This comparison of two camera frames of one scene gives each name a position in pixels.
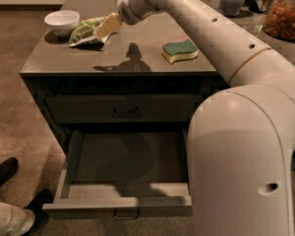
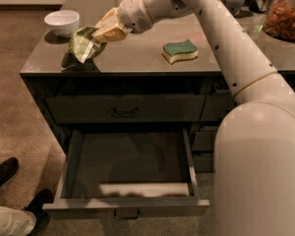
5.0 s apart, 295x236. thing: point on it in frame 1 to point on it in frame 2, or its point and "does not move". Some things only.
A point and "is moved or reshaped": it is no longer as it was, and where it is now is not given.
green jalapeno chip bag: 84,35 is moved or reshaped
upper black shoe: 2,172 does not move
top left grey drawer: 122,109 does not move
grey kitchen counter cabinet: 117,88 does not move
